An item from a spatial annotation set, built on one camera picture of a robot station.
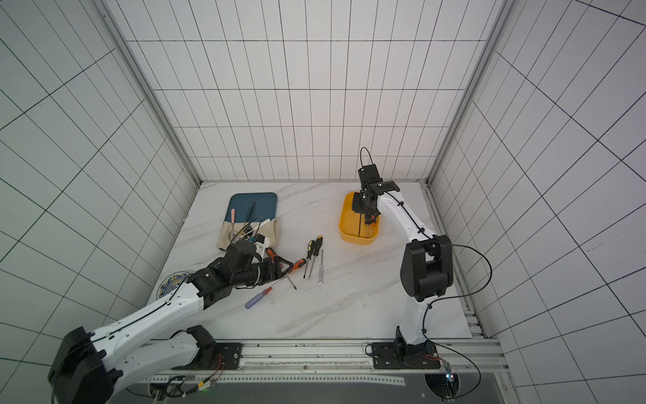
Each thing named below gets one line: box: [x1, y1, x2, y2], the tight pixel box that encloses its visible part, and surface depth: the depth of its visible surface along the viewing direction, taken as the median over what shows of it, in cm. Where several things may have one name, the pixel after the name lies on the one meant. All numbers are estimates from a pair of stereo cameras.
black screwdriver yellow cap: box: [307, 235, 324, 281], surface depth 99 cm
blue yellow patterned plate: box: [156, 271, 191, 300], surface depth 87 cm
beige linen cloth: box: [216, 217, 281, 252], surface depth 102 cm
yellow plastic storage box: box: [338, 191, 382, 245], surface depth 102 cm
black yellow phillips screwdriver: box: [302, 239, 316, 279], surface depth 97 cm
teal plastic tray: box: [224, 191, 278, 223], surface depth 113 cm
